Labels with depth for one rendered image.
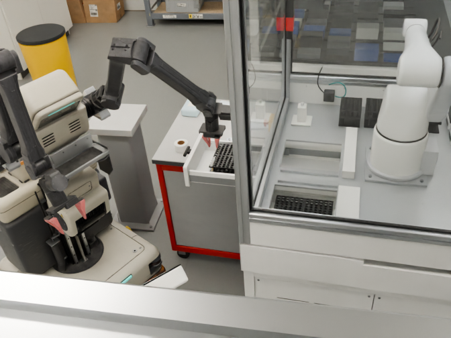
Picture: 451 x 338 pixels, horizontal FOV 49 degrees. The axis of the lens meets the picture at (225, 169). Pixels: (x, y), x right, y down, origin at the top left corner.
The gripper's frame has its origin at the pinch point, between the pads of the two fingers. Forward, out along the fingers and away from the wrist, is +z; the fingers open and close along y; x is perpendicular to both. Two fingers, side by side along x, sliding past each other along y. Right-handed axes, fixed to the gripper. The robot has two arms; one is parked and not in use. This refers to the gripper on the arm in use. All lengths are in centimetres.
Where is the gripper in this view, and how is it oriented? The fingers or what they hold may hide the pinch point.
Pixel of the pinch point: (213, 145)
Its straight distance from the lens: 213.8
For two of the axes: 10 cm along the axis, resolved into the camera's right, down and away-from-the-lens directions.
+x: -2.6, 6.3, -7.3
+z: 0.4, 7.7, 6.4
